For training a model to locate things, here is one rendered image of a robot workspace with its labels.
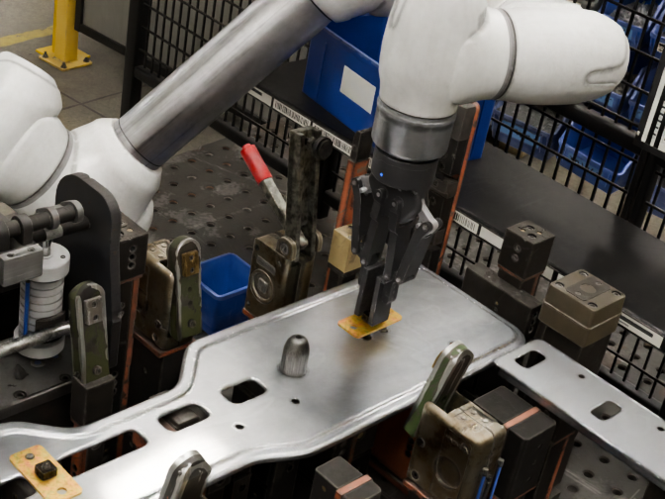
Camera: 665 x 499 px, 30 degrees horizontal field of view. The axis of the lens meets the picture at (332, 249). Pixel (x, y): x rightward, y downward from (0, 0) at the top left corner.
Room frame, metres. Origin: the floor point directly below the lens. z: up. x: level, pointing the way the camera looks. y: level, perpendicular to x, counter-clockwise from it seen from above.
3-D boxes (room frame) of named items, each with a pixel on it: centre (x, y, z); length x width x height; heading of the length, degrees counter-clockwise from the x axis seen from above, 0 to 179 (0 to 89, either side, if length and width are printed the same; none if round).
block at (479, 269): (1.48, -0.24, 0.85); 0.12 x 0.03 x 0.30; 49
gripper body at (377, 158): (1.29, -0.06, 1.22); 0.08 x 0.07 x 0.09; 49
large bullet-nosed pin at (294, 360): (1.20, 0.02, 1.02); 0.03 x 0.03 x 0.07
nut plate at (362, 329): (1.29, -0.06, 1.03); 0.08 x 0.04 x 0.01; 139
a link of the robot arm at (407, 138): (1.29, -0.06, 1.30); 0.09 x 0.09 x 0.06
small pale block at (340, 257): (1.43, -0.02, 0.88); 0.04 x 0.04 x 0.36; 49
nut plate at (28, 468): (0.94, 0.24, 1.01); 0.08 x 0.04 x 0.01; 48
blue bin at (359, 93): (1.87, -0.05, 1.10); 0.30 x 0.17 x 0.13; 40
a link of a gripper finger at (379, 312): (1.28, -0.07, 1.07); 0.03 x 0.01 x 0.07; 139
